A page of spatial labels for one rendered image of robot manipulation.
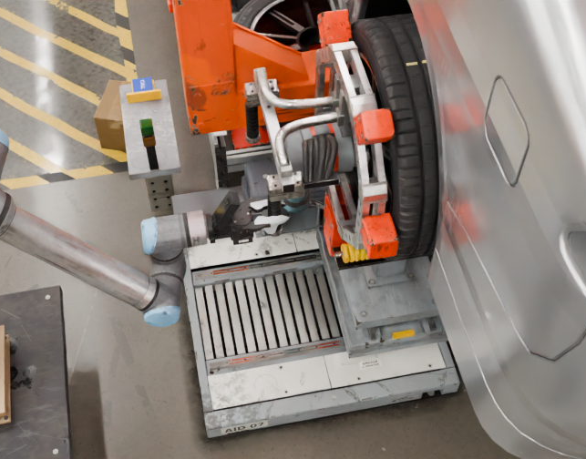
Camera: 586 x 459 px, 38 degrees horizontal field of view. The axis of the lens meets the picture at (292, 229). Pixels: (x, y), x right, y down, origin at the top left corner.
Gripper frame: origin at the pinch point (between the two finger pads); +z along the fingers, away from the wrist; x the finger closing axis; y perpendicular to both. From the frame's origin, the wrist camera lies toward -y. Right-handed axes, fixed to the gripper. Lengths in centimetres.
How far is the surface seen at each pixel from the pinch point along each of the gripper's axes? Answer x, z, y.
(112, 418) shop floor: 9, -58, 83
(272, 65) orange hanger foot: -62, 9, 7
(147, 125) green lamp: -54, -32, 17
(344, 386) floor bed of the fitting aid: 14, 18, 82
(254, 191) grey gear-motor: -42, -1, 43
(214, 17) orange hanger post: -60, -8, -16
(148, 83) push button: -92, -30, 35
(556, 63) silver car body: 43, 36, -82
